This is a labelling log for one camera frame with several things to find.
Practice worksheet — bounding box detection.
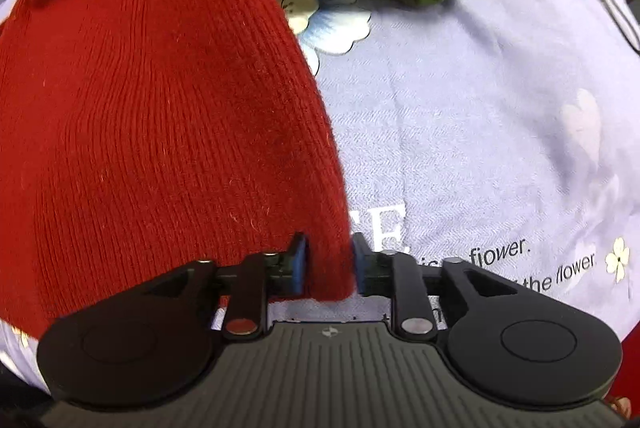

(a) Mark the lavender flower printed bedsheet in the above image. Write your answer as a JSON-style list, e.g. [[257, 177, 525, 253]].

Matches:
[[0, 0, 640, 396]]

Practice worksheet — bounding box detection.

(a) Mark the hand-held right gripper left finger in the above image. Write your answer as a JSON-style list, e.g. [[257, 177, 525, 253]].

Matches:
[[135, 232, 308, 342]]

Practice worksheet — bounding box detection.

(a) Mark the red knit sweater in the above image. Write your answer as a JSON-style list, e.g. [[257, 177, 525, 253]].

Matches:
[[0, 0, 607, 340]]

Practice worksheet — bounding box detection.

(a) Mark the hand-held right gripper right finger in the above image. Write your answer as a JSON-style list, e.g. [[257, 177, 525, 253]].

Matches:
[[351, 232, 526, 342]]

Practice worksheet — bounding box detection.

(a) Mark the red printed cloth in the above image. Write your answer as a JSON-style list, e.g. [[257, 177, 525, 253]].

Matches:
[[606, 322, 640, 415]]

